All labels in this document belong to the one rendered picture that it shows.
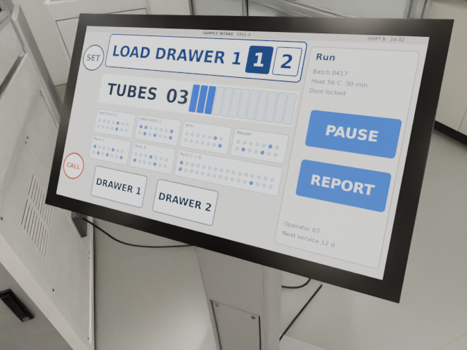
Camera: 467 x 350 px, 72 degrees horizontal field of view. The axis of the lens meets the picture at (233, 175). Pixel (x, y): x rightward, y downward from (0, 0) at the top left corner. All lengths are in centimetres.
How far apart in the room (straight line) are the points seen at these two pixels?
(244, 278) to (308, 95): 39
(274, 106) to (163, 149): 16
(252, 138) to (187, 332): 115
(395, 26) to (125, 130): 37
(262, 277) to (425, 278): 118
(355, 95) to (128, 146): 31
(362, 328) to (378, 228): 113
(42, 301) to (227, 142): 87
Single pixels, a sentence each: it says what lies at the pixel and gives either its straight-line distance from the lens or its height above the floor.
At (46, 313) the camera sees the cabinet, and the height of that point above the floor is 40.
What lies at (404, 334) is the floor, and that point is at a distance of 154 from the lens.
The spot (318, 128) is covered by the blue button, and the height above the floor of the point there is 110.
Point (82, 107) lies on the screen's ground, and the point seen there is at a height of 109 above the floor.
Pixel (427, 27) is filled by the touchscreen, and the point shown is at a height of 119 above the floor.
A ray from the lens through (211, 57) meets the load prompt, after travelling 46.
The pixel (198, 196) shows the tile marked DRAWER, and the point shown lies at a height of 101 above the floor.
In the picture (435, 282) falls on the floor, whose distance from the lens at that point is 173.
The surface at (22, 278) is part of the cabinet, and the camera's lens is 108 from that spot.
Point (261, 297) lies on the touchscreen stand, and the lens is 70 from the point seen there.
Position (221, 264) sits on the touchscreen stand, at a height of 77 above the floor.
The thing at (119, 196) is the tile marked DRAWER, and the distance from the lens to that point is 50.
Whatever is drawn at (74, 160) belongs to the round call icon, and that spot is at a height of 102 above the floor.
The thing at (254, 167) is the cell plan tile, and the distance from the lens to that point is 41.
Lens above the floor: 129
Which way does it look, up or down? 38 degrees down
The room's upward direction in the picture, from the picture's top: 5 degrees counter-clockwise
